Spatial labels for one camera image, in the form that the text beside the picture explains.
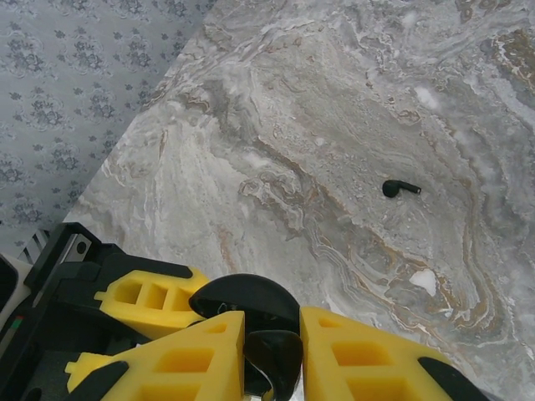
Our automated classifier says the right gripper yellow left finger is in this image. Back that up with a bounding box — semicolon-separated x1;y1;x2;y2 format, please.
64;309;247;401

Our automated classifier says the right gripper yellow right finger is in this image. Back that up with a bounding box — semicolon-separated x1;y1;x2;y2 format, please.
299;306;492;401

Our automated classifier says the black earbud charging case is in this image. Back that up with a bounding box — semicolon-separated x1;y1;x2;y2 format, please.
188;273;302;335

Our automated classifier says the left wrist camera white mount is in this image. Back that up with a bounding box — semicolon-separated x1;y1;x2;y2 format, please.
0;252;33;335

